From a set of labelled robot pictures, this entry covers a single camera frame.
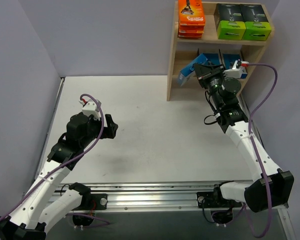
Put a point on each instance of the orange Gillette Fusion5 box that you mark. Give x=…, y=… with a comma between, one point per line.
x=190, y=30

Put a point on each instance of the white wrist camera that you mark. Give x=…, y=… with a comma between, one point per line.
x=90, y=108
x=238, y=70

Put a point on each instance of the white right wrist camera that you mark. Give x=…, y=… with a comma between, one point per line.
x=238, y=70

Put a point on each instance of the aluminium rail base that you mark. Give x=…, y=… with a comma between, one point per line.
x=155, y=197

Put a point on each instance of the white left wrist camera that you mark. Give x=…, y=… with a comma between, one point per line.
x=90, y=108

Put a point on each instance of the wooden shelf unit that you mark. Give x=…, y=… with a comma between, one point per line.
x=183, y=50

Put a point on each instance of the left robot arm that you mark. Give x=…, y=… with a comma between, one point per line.
x=34, y=217

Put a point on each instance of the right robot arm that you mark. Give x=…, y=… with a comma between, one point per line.
x=271, y=186

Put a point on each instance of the orange styler box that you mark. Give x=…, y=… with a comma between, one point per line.
x=191, y=13
x=191, y=36

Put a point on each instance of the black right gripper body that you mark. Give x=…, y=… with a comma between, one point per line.
x=209, y=73

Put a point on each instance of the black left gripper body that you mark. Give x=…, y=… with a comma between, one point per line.
x=108, y=126

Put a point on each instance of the black green GilletteLabs box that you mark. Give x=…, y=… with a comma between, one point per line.
x=257, y=26
x=229, y=21

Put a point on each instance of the orange styler box back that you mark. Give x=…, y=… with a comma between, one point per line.
x=191, y=13

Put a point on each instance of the Harry's razor box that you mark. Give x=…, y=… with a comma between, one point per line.
x=228, y=57
x=188, y=71
x=212, y=56

